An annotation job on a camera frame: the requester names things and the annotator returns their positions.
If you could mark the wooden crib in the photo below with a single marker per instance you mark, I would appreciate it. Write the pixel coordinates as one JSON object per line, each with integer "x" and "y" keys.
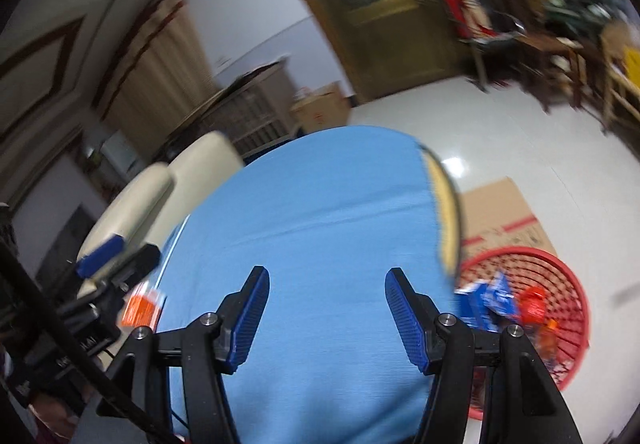
{"x": 260, "y": 109}

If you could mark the small cardboard box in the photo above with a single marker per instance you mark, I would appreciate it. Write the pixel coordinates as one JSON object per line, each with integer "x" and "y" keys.
{"x": 322, "y": 111}

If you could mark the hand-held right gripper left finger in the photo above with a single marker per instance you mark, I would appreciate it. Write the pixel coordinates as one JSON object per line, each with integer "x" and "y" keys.
{"x": 247, "y": 324}

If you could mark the white appliance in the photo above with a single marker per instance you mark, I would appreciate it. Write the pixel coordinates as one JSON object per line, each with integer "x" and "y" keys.
{"x": 120, "y": 149}

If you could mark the red mesh basket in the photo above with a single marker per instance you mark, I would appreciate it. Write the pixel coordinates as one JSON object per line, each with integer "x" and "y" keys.
{"x": 530, "y": 251}

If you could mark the black television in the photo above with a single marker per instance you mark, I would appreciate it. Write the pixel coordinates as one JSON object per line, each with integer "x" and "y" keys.
{"x": 65, "y": 239}

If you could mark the metal chair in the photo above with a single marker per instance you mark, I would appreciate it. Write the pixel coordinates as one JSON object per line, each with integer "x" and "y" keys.
{"x": 490, "y": 44}

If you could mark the pale wooden chair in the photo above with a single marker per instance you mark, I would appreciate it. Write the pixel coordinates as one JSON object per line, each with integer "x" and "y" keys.
{"x": 612, "y": 89}

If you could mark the wooden double door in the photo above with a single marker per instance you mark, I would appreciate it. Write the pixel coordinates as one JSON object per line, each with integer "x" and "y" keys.
{"x": 380, "y": 34}

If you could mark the dark wooden chair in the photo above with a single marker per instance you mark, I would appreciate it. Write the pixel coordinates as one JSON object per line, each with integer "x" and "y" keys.
{"x": 560, "y": 49}

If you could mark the orange and white carton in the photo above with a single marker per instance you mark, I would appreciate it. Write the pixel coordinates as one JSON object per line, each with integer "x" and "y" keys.
{"x": 140, "y": 309}

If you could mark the blue and white medicine box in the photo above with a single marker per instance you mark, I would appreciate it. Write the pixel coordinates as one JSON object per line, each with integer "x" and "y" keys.
{"x": 492, "y": 299}

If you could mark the white straw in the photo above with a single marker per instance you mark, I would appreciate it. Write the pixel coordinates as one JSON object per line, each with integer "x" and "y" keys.
{"x": 172, "y": 244}

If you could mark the large brown and red carton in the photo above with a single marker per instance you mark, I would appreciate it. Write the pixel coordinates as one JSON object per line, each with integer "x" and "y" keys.
{"x": 500, "y": 214}

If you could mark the beige leather sofa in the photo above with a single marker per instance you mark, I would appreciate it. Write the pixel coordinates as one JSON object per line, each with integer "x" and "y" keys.
{"x": 200, "y": 164}

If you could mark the round table with blue cloth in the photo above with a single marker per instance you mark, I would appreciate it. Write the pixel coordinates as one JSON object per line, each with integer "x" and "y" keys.
{"x": 325, "y": 224}

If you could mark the beige curtain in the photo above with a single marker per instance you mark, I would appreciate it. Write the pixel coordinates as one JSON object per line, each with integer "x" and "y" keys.
{"x": 150, "y": 74}

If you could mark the round wooden table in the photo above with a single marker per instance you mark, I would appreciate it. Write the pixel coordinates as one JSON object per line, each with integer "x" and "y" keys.
{"x": 447, "y": 209}

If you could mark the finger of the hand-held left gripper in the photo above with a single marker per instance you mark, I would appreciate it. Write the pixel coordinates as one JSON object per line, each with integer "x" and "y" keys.
{"x": 135, "y": 266}
{"x": 100, "y": 258}

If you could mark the red plastic bag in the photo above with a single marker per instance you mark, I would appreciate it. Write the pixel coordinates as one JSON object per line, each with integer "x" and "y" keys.
{"x": 532, "y": 306}

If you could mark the red striped towel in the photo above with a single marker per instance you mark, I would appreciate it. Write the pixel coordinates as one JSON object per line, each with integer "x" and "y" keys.
{"x": 462, "y": 11}

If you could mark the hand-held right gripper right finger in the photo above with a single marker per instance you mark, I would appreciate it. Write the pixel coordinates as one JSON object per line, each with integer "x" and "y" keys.
{"x": 407, "y": 319}

